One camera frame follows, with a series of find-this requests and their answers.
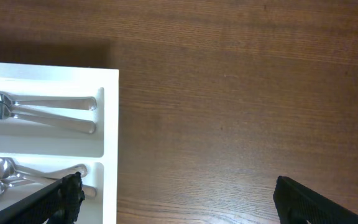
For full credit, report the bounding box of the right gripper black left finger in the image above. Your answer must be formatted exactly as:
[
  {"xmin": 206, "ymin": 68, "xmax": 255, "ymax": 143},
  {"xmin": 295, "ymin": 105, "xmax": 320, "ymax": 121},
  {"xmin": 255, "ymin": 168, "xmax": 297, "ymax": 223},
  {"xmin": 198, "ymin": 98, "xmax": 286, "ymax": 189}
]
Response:
[{"xmin": 0, "ymin": 172, "xmax": 85, "ymax": 224}]

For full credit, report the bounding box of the steel fork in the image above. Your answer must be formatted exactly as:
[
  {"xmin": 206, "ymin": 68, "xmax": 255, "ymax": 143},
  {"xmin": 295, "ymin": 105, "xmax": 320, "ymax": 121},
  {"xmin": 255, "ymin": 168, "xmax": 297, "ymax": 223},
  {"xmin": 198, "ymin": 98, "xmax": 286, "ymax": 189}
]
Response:
[
  {"xmin": 0, "ymin": 93, "xmax": 98, "ymax": 111},
  {"xmin": 0, "ymin": 103, "xmax": 96, "ymax": 134}
]

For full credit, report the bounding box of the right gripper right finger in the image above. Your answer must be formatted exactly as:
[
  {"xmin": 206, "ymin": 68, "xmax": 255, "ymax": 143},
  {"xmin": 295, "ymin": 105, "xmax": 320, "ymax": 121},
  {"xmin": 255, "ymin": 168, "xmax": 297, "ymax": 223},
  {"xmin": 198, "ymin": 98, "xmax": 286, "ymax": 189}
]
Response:
[{"xmin": 273, "ymin": 176, "xmax": 358, "ymax": 224}]

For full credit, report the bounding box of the steel tablespoon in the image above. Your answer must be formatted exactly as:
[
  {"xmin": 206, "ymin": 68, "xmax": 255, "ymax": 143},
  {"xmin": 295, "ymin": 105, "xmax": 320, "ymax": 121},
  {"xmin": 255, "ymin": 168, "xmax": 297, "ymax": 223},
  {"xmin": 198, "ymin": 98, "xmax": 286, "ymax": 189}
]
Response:
[
  {"xmin": 0, "ymin": 164, "xmax": 88, "ymax": 196},
  {"xmin": 0, "ymin": 157, "xmax": 88, "ymax": 185}
]

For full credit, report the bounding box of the white plastic cutlery tray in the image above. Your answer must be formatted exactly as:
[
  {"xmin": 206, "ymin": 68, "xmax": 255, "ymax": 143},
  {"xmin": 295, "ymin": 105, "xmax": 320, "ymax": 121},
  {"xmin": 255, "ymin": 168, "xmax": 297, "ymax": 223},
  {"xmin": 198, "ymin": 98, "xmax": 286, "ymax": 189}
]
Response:
[{"xmin": 0, "ymin": 63, "xmax": 119, "ymax": 223}]

